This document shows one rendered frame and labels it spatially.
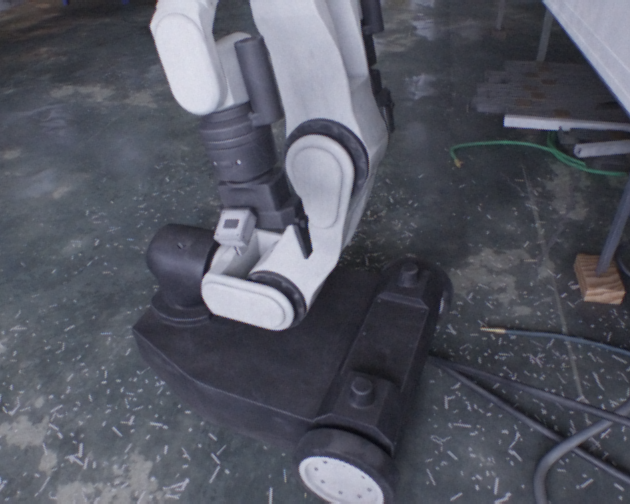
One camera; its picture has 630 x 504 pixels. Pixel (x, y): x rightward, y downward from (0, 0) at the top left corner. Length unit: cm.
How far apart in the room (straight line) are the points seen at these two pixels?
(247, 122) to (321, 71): 19
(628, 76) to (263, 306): 79
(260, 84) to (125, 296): 110
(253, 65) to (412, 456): 85
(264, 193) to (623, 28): 43
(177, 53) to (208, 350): 70
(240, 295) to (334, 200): 33
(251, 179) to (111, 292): 103
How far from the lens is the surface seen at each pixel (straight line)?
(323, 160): 77
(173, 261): 113
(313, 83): 79
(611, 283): 162
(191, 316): 119
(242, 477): 114
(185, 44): 59
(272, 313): 102
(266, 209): 67
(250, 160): 63
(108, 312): 157
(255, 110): 62
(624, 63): 38
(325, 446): 93
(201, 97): 60
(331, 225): 83
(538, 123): 183
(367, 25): 101
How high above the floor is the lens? 98
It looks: 37 degrees down
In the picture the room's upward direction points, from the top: 2 degrees counter-clockwise
